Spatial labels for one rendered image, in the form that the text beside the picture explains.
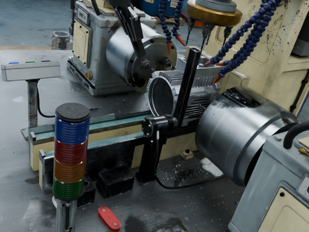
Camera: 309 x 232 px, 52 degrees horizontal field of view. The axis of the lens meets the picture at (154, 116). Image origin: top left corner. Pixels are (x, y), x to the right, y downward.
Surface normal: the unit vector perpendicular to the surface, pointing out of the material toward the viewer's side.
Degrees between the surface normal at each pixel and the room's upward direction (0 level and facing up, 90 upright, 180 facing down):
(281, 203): 90
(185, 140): 90
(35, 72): 66
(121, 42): 58
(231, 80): 90
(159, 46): 90
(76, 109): 0
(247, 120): 43
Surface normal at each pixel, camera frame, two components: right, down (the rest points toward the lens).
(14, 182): 0.18, -0.85
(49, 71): 0.57, 0.12
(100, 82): 0.54, 0.51
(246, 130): -0.52, -0.42
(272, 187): -0.82, 0.15
